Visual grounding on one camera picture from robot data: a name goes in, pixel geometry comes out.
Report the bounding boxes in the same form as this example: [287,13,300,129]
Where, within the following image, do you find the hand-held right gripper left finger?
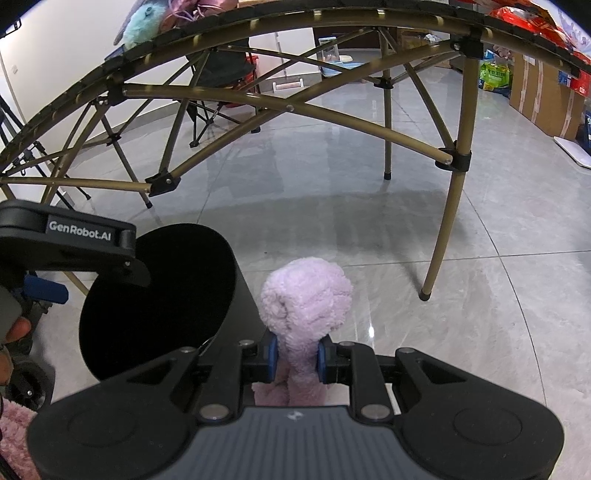
[127,333,279,424]

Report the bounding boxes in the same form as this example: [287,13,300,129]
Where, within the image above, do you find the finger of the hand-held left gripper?
[24,275,69,306]
[62,251,151,288]

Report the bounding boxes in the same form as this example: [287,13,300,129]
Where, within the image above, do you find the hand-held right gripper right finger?
[318,337,467,423]

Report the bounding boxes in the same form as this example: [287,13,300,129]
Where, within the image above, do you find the black trash bin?
[79,224,266,381]

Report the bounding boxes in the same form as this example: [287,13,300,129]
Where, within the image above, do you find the purple fluffy cloth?
[252,257,354,408]

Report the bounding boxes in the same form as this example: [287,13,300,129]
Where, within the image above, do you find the light blue fluffy cloth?
[113,0,169,49]

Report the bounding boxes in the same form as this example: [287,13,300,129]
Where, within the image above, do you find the purple satin cloth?
[168,0,238,31]

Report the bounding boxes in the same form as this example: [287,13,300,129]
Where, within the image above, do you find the person's left hand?
[0,318,33,386]

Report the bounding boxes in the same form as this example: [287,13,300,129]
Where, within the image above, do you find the black rubber wheel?
[7,355,56,411]

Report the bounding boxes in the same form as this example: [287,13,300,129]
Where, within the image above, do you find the person's pink fluffy clothing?
[0,399,40,480]

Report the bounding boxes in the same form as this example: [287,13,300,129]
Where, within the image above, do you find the black folding chair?
[185,39,259,148]

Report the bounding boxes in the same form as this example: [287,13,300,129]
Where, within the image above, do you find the white blue pet feeder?
[318,36,365,77]

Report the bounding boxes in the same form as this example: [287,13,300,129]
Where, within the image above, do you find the tan folding table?
[0,0,591,303]

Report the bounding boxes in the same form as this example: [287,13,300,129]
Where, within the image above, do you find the white flat board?
[553,136,591,169]

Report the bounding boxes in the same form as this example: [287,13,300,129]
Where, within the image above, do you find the green plastic bag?
[478,62,513,95]

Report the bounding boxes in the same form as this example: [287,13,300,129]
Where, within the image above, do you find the large taped cardboard box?
[508,53,587,139]

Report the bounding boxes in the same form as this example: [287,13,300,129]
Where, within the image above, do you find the red snack packets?
[489,6,573,49]

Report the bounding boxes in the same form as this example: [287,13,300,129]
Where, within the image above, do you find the black camera tripod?
[0,95,90,201]

